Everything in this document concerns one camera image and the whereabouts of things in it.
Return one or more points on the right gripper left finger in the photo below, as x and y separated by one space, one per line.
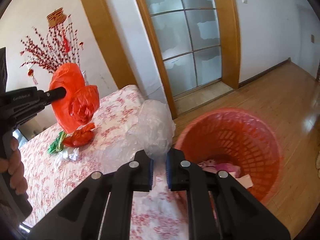
99 207

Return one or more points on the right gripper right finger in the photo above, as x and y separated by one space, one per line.
218 206

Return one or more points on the magenta plastic bag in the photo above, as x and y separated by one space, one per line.
233 170

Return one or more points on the dark green plastic bag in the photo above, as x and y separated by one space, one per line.
57 145

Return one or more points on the orange plastic bag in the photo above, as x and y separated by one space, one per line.
80 102
80 137

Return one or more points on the white plastic bag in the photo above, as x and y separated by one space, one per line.
70 154

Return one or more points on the clear bubble wrap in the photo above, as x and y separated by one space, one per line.
152 133

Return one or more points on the red plastic trash basket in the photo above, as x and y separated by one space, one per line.
235 136

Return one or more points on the person's left hand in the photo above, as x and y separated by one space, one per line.
15 168

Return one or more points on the floral red white tablecloth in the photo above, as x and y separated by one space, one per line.
158 214

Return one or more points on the red berry branch bouquet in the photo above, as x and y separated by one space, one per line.
47 53

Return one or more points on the red Chinese knot ornament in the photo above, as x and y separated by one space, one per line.
56 20

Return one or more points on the frosted glass sliding door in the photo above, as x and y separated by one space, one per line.
189 40

